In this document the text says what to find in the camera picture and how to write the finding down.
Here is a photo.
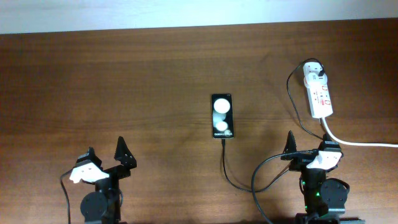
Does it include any black smartphone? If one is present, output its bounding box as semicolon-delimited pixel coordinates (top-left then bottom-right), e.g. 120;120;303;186
211;93;234;139

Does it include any white USB charger adapter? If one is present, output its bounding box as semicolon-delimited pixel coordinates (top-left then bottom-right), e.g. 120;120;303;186
303;62;328;88

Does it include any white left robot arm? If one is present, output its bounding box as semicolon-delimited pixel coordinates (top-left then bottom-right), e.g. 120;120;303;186
70;136;137;224

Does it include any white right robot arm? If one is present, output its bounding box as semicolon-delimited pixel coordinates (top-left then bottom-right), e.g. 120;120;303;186
281;131;366;224

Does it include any white power strip cord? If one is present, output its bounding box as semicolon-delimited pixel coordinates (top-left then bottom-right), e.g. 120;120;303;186
319;116;398;148

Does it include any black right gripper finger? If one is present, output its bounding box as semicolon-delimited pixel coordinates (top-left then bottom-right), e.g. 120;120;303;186
322;133;337;144
281;131;297;161

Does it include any white power strip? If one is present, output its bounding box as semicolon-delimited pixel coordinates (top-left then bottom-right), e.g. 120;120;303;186
304;81;333;119

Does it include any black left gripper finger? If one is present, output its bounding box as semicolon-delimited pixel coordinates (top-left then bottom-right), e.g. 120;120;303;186
114;136;137;169
76;147;102;170

